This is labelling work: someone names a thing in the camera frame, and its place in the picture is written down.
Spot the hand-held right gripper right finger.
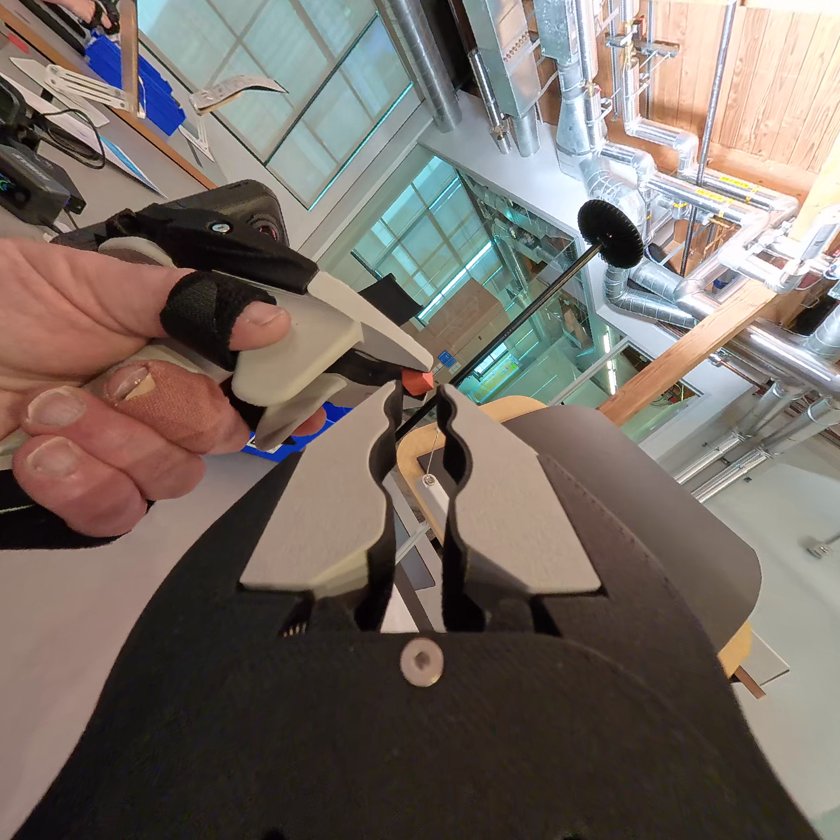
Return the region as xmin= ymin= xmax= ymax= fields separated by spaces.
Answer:
xmin=440 ymin=384 xmax=603 ymax=599

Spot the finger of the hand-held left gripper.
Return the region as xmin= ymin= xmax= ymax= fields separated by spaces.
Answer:
xmin=254 ymin=378 xmax=397 ymax=455
xmin=229 ymin=287 xmax=435 ymax=408

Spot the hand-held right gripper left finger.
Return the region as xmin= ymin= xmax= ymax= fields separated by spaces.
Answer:
xmin=241 ymin=384 xmax=400 ymax=595

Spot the blue plastic bin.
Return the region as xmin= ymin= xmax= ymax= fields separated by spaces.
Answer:
xmin=84 ymin=32 xmax=187 ymax=136
xmin=242 ymin=401 xmax=357 ymax=462

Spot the person's left hand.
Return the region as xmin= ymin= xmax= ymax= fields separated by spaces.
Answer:
xmin=0 ymin=237 xmax=329 ymax=539

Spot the long wooden table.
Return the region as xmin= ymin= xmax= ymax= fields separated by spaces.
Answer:
xmin=0 ymin=0 xmax=220 ymax=194

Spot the black device with display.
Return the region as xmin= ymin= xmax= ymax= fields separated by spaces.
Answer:
xmin=0 ymin=141 xmax=88 ymax=228

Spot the wooden beam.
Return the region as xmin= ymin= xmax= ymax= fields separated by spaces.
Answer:
xmin=598 ymin=280 xmax=784 ymax=429

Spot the black disc on pole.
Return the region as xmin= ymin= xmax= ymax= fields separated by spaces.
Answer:
xmin=434 ymin=199 xmax=648 ymax=384

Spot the silver ventilation duct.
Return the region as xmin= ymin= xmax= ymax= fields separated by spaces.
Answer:
xmin=374 ymin=0 xmax=840 ymax=395

